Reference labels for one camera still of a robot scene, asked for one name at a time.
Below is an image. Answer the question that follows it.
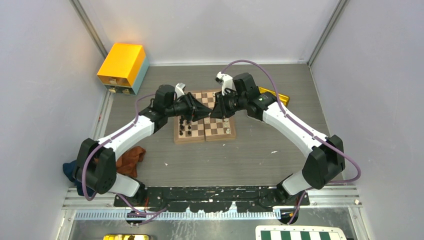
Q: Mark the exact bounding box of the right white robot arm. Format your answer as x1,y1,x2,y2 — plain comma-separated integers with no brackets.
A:
210,72,346,206

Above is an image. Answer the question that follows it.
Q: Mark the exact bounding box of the green white checkered board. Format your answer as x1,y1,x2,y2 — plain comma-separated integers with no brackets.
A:
255,225,348,240

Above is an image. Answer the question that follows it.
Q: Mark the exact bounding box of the yellow teal drawer box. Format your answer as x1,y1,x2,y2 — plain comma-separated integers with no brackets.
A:
97,42,150,96

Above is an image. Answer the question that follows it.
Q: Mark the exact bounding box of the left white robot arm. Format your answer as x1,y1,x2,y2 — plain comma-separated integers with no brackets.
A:
73,83,212,207

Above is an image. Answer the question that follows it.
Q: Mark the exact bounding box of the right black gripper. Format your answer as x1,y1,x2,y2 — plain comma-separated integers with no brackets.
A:
211,89,248,120

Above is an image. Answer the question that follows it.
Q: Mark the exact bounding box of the gold tin front edge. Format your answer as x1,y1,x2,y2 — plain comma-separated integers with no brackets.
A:
103,233,152,240

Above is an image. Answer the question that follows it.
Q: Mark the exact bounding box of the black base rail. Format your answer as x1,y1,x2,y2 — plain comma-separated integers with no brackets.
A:
113,185,310,213

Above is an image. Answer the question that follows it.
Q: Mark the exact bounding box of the dark blue cloth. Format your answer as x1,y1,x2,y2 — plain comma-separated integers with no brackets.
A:
62,160,82,196

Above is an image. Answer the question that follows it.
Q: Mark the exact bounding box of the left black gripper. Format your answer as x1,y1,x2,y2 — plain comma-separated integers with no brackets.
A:
166,93,213,123

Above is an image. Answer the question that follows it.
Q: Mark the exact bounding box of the orange cloth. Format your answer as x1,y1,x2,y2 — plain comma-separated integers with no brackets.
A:
116,146,146,178

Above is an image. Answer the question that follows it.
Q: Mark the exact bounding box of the gold tin tray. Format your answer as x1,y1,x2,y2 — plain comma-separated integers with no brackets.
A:
258,86,291,108

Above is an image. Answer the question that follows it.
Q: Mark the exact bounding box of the wooden chess board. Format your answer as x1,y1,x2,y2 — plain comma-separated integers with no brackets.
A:
173,88,237,145

